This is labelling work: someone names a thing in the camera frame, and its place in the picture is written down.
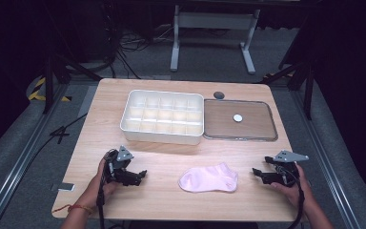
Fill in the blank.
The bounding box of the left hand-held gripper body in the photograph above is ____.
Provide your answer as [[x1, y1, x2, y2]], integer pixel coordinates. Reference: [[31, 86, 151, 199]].
[[103, 145, 141, 187]]

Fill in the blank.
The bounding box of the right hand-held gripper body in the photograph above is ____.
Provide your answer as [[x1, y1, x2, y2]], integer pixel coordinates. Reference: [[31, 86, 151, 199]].
[[266, 150, 310, 187]]

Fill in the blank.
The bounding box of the pink sock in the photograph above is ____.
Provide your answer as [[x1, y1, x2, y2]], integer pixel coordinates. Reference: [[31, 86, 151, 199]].
[[178, 162, 238, 194]]

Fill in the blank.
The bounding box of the white compartment storage box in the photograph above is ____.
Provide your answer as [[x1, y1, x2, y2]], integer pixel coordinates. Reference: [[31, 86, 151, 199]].
[[119, 89, 205, 146]]

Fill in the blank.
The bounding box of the person's right hand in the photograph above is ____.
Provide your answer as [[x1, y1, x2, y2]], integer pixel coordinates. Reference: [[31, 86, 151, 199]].
[[271, 163, 315, 208]]

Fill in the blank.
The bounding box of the person's left hand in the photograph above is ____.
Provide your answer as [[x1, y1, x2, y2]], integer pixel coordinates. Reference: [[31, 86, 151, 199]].
[[90, 157, 122, 200]]

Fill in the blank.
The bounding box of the transparent box lid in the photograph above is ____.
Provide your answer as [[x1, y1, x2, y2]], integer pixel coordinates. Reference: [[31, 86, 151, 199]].
[[203, 98, 279, 142]]

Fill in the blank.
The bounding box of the black tape floor mark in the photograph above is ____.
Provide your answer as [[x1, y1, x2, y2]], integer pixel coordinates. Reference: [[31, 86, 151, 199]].
[[50, 125, 71, 145]]

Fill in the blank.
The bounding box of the black metal stand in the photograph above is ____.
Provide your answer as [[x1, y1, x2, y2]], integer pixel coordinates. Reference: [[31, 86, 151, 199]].
[[262, 61, 316, 121], [42, 52, 103, 115]]

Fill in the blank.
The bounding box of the yellow black floor tape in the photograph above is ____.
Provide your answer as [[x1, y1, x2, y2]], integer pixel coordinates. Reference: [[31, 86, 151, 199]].
[[28, 76, 72, 103]]

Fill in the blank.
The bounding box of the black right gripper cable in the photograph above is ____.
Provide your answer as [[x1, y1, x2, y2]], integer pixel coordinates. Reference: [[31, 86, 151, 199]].
[[285, 165, 306, 229]]

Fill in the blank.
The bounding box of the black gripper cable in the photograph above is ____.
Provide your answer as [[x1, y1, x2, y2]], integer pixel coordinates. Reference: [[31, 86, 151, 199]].
[[96, 173, 108, 229], [285, 165, 306, 229]]

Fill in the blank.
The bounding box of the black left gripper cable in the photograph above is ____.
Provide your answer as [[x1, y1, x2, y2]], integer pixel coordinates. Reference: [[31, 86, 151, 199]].
[[96, 173, 108, 229]]

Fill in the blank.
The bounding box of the aluminium floor rail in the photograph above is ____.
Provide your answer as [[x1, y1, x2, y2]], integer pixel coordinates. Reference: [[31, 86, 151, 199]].
[[0, 83, 71, 229], [289, 90, 365, 229]]

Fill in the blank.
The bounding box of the red string bracelet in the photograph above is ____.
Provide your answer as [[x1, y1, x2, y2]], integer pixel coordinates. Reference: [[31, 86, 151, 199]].
[[51, 203, 95, 215]]

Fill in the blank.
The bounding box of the thin black floor cable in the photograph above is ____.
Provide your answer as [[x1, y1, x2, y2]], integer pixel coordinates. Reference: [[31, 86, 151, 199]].
[[28, 112, 89, 166]]

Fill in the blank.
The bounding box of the bundle of black floor cables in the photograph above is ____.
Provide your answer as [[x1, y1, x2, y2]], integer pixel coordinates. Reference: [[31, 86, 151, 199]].
[[107, 22, 180, 80]]

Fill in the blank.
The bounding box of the white metal desk frame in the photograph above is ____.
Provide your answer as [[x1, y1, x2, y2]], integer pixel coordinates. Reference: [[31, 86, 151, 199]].
[[170, 4, 261, 75]]

